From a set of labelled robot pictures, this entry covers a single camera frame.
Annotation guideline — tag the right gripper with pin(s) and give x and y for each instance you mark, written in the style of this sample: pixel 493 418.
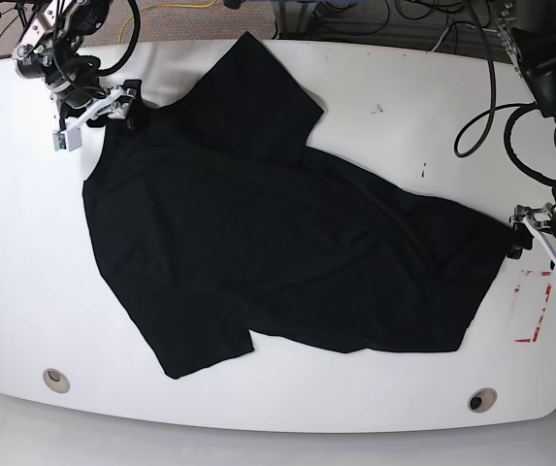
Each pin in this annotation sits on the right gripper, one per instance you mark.
pixel 77 96

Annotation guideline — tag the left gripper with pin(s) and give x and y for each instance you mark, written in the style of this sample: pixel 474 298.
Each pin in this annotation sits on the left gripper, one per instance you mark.
pixel 531 224

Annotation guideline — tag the black t-shirt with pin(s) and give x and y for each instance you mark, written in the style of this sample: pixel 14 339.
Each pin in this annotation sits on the black t-shirt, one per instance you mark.
pixel 212 219

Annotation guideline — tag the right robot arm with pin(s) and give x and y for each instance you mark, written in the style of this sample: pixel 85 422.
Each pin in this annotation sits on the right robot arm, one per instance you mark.
pixel 70 22

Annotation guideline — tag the red tape rectangle marking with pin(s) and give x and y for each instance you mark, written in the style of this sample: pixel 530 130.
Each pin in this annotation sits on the red tape rectangle marking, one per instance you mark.
pixel 528 305

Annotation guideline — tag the black tripod stand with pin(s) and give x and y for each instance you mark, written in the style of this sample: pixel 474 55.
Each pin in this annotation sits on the black tripod stand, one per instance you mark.
pixel 10 24

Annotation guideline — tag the right table grommet hole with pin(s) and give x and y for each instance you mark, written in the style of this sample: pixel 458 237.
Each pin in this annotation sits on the right table grommet hole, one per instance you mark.
pixel 482 400

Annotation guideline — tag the table grommet hole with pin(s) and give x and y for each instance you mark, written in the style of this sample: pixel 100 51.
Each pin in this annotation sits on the table grommet hole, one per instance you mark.
pixel 482 400
pixel 56 381

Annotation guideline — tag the left table grommet hole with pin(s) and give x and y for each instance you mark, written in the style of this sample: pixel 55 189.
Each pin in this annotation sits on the left table grommet hole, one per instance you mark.
pixel 56 381

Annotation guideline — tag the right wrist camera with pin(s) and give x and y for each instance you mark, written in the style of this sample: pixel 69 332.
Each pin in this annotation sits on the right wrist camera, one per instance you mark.
pixel 69 139

